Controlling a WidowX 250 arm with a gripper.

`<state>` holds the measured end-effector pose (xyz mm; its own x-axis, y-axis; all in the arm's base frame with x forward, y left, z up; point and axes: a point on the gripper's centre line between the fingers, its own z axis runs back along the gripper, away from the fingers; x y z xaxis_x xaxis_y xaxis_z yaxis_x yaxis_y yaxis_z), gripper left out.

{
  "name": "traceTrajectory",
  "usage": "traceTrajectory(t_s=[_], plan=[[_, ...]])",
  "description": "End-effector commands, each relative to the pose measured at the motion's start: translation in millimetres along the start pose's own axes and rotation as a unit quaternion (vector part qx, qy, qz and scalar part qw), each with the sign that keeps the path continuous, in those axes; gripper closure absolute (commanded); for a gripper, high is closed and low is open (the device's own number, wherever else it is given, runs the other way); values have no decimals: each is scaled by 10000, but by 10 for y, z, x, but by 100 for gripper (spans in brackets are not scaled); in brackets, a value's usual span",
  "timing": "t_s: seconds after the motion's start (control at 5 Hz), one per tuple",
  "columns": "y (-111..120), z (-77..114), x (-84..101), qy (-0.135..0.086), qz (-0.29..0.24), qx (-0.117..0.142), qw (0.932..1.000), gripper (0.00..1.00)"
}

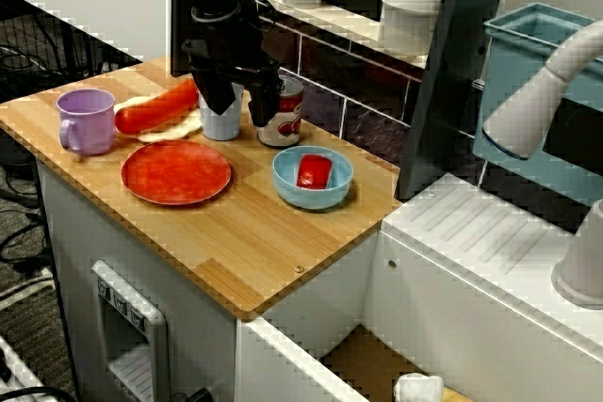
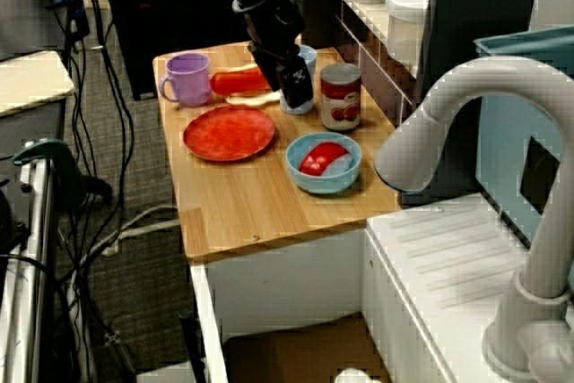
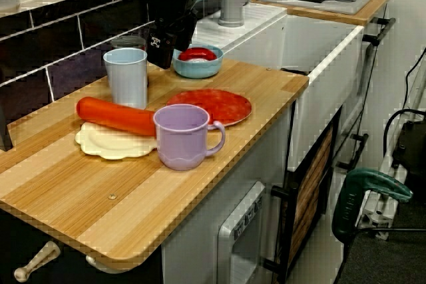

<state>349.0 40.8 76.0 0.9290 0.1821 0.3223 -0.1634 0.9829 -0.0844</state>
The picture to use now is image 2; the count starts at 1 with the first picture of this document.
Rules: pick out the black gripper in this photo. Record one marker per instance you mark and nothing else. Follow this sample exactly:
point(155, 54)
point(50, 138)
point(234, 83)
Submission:
point(278, 28)

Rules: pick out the red toy sausage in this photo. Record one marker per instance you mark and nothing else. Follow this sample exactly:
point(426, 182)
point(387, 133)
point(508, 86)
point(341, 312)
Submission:
point(237, 81)

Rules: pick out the purple plastic mug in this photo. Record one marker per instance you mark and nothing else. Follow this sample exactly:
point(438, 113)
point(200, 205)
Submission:
point(188, 82)

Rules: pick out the light blue plastic cup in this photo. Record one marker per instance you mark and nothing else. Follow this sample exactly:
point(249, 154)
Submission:
point(309, 58)

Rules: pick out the cream scalloped plate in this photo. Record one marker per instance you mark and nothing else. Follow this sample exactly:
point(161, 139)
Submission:
point(251, 99)

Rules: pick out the tomato soup can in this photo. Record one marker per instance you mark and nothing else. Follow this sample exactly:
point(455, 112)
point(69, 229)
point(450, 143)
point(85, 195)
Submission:
point(341, 100)

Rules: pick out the red round plate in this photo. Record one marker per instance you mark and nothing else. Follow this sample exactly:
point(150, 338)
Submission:
point(228, 134)

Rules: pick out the red toy pepper slice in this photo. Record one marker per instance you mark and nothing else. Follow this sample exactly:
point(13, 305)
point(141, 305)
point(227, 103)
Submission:
point(318, 159)

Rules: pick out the dark tiled backsplash shelf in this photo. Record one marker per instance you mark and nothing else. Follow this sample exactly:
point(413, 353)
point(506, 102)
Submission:
point(385, 82)

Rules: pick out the light blue bowl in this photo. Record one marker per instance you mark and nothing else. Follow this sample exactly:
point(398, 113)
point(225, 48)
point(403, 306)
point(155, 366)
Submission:
point(323, 183)

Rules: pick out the large white lidded jar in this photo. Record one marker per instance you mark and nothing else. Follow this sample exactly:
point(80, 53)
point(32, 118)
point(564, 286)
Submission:
point(406, 20)

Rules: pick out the white toy kitchen cabinet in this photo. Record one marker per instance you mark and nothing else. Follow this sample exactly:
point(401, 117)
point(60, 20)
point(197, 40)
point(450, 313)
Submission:
point(278, 275)

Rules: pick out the grey toy faucet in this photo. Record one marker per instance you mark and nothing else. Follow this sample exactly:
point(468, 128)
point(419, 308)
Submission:
point(493, 78)

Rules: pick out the teal plastic box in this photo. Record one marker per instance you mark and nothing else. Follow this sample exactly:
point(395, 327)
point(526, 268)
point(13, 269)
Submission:
point(502, 132)

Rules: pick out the green power drill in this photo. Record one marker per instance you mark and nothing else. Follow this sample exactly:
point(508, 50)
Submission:
point(45, 147)

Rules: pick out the beige desk board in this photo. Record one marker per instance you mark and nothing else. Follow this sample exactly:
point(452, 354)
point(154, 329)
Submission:
point(31, 82)

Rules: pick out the white crumpled ball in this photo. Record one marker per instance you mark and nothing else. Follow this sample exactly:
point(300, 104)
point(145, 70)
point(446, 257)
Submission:
point(353, 376)

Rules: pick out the aluminium frame rail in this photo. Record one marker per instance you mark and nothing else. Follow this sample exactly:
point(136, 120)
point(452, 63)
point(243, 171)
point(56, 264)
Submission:
point(38, 244)

